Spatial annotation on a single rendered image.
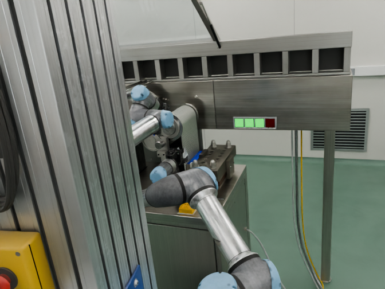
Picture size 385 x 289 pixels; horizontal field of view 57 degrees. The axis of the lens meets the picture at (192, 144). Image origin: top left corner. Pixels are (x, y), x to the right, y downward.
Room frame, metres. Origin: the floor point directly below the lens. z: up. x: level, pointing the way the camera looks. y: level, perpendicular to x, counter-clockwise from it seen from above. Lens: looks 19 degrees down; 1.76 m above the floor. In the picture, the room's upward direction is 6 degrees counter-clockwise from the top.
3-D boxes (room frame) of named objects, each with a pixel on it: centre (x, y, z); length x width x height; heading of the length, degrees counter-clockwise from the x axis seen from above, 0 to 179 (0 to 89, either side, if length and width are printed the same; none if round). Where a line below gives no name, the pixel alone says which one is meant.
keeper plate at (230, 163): (1.88, -0.21, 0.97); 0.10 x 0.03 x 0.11; 158
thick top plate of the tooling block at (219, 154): (1.90, -0.12, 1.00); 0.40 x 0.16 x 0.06; 158
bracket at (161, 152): (1.79, 0.16, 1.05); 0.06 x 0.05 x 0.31; 158
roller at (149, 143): (1.98, 0.18, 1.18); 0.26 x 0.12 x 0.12; 158
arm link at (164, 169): (1.54, 0.16, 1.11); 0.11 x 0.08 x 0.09; 158
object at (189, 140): (1.91, 0.01, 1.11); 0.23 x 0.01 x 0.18; 158
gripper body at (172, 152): (1.69, 0.10, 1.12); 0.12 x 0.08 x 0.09; 158
